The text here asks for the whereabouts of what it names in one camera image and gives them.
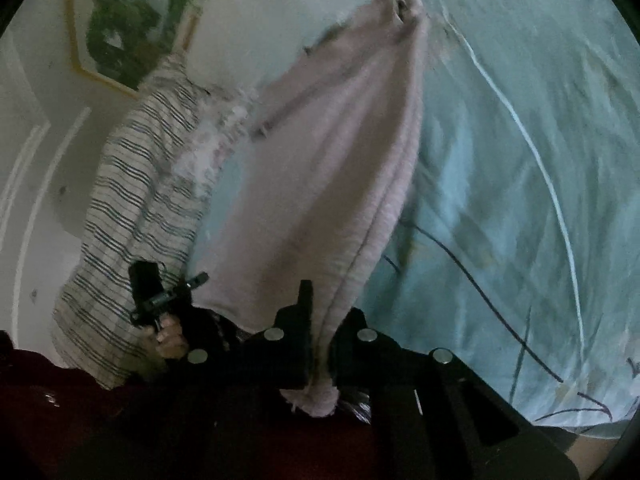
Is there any white ribbed pillow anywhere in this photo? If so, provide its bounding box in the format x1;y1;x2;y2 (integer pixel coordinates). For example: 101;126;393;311
184;0;402;97

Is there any light blue floral bedsheet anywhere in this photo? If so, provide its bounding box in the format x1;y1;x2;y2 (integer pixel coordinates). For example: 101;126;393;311
196;0;639;439

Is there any framed green landscape painting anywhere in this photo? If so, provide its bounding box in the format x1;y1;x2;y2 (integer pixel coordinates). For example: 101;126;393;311
67;0;206;94

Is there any mauve knit sweater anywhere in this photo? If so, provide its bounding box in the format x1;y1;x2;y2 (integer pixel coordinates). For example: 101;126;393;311
194;0;430;417

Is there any person's left hand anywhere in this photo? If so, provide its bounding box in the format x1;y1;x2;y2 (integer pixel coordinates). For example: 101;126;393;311
142;314;188;361

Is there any plaid checked blanket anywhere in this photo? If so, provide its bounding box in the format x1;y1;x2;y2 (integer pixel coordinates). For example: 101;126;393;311
49;52;256;391

